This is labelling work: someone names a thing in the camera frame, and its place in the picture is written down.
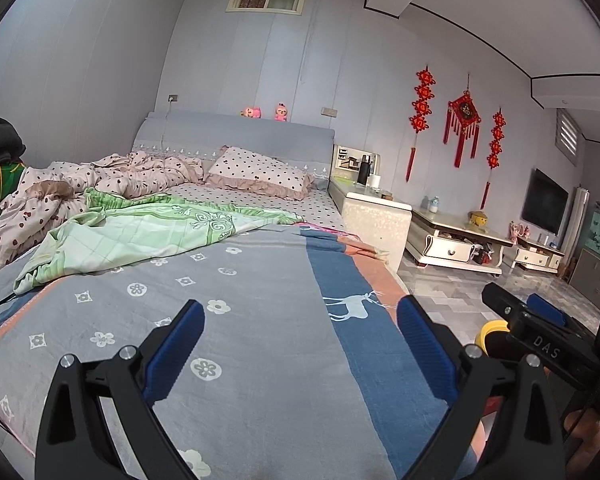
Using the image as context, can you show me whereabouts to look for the cream nightstand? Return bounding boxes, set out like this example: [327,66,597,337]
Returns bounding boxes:
[327,178,413,271]

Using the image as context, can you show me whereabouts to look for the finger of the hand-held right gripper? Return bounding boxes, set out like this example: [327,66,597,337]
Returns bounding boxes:
[526,291,577,329]
[481,282,527,329]

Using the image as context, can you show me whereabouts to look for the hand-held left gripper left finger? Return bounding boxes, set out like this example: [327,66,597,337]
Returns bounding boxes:
[34,299,211,480]

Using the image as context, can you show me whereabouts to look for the dotted pink pillow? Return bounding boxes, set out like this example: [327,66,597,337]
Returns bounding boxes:
[204,146,315,202]

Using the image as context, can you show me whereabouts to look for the light green quilt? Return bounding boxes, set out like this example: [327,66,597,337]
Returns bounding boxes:
[14,187,306,295]

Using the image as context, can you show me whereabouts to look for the white standing air conditioner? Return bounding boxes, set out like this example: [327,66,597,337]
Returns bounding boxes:
[560,186,592,281]

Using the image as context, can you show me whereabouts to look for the cream desktop organizer shelf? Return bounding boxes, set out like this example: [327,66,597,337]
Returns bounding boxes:
[332,144,383,186]

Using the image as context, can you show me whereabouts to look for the long red knot hanging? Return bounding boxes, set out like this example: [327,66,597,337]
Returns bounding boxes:
[481,107,507,211]
[405,65,438,183]

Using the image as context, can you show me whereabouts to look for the grey blue orange blanket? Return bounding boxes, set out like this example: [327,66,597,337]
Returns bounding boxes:
[0,222,476,480]

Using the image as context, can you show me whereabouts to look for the grey bed headboard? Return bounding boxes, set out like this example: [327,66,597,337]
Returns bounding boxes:
[131,108,336,191]

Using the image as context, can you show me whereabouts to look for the cream television stand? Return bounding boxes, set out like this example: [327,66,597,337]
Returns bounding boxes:
[510,237,566,273]

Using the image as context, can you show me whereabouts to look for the grey low cabinet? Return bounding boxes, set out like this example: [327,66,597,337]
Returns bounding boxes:
[569,247,600,311]

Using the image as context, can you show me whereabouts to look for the wall television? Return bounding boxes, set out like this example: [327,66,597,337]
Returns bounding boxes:
[521,168,570,237]

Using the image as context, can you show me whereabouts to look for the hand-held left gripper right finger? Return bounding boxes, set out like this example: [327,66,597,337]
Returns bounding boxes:
[396,295,566,480]

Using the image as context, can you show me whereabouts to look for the yellow round trash bin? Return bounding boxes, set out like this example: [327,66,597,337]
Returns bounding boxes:
[475,321,512,356]

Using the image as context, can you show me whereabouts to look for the person's right hand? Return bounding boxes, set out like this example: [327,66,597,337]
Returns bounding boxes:
[562,407,600,453]

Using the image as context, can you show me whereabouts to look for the dotted pink duvet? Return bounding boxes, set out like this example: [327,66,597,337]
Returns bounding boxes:
[0,150,206,273]

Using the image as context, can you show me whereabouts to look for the red black items under table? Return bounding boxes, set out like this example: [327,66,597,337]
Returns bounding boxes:
[472,242,496,266]

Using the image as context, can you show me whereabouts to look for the louvred wall window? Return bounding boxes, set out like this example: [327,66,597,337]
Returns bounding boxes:
[555,108,586,167]

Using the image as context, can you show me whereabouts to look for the cream coffee table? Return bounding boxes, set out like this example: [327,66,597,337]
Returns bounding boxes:
[405,207,515,277]

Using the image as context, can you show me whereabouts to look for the red diamond tassel hanging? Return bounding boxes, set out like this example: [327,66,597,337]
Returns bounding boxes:
[442,74,482,170]

